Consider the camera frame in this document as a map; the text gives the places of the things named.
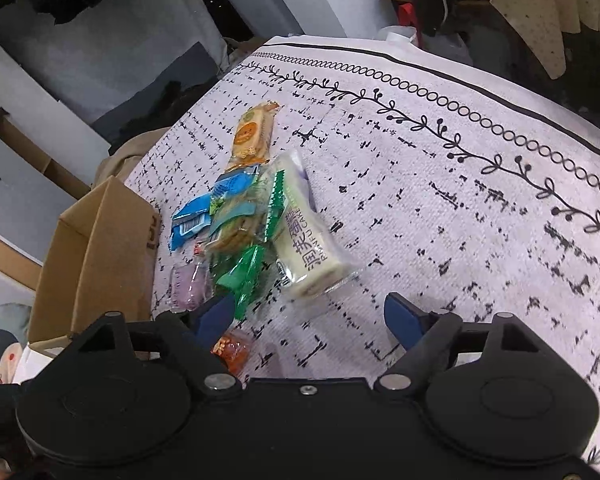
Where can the red orange snack packet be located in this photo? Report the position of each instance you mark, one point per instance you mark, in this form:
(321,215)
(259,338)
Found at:
(232,347)

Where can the clear green-edged biscuit packet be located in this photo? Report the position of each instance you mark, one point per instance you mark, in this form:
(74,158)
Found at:
(240,220)

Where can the dark grey board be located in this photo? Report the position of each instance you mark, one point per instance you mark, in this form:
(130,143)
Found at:
(172,85)

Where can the white cake packet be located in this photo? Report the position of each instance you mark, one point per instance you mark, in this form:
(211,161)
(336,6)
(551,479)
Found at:
(305,230)

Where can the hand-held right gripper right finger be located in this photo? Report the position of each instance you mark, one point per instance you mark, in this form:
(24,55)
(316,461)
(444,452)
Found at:
(404,317)

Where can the red object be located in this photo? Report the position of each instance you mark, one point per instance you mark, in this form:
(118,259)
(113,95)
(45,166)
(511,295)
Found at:
(407,14)

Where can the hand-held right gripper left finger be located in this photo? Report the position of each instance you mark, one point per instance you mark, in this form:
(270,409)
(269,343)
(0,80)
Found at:
(215,311)

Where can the white patterned tablecloth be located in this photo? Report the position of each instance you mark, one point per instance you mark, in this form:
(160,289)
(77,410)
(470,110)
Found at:
(455,240)

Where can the purple snack packet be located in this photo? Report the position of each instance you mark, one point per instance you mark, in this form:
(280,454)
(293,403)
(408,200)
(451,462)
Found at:
(189,285)

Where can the cream floral cloth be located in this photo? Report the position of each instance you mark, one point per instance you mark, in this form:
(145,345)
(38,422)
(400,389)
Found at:
(545,5)

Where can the green snack packet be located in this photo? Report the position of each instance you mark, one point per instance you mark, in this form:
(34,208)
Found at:
(242,275)

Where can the beige cloth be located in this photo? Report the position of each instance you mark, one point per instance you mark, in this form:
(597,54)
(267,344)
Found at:
(129,152)

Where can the orange cracker packet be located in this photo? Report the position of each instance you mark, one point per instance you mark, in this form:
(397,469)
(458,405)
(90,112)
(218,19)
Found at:
(252,132)

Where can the blue snack packet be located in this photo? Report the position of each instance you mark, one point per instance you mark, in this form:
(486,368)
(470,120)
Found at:
(194,217)

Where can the brown cardboard box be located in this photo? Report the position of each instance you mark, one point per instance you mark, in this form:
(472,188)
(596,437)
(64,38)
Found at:
(104,260)

